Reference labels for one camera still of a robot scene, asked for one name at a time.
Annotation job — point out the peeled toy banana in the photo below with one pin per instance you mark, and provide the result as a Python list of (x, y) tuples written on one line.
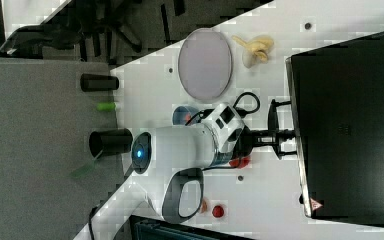
[(254, 51)]

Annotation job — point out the red strawberry toy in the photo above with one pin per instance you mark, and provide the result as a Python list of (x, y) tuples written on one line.
[(218, 211)]

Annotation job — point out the small blue bowl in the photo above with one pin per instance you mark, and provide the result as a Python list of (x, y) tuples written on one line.
[(180, 112)]

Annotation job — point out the red ketchup bottle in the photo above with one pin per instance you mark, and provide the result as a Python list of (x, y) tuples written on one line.
[(240, 162)]

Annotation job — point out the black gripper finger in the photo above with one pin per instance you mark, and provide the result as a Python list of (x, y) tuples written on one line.
[(265, 142), (274, 133)]

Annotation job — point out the black toaster oven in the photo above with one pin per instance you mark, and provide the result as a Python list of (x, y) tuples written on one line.
[(337, 103)]

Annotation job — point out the orange slice toy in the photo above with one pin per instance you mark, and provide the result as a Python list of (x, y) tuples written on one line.
[(204, 206)]

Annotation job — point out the black cylinder holder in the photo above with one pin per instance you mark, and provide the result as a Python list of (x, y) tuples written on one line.
[(93, 82)]

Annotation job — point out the green toy fruit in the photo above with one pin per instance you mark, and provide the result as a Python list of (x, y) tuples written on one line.
[(106, 106)]

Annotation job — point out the round grey plate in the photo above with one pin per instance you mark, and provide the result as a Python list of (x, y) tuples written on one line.
[(205, 64)]

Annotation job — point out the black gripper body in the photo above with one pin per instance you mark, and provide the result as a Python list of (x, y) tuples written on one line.
[(244, 144)]

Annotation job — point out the green slotted spatula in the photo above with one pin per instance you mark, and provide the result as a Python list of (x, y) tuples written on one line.
[(86, 168)]

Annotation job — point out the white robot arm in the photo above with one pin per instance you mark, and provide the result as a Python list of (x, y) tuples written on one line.
[(168, 165)]

